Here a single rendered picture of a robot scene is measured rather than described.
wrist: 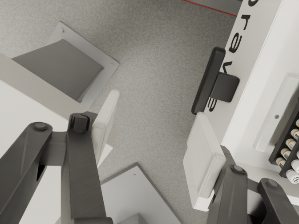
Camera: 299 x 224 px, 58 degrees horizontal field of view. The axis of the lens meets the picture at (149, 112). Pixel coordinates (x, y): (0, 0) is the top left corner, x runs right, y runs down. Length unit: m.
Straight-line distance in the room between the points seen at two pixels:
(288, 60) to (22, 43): 1.11
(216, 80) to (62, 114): 0.22
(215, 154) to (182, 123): 1.14
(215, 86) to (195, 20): 0.92
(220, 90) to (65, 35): 0.99
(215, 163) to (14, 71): 0.35
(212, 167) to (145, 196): 1.30
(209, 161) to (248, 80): 0.13
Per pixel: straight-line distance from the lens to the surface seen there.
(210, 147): 0.17
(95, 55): 1.20
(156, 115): 1.27
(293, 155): 0.36
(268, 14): 0.29
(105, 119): 0.16
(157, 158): 1.37
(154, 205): 1.50
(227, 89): 0.29
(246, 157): 0.42
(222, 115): 0.31
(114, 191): 1.46
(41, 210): 0.50
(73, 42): 1.22
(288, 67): 0.39
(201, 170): 0.18
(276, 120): 0.40
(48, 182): 0.46
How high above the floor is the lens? 1.18
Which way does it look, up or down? 69 degrees down
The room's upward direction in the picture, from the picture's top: 179 degrees counter-clockwise
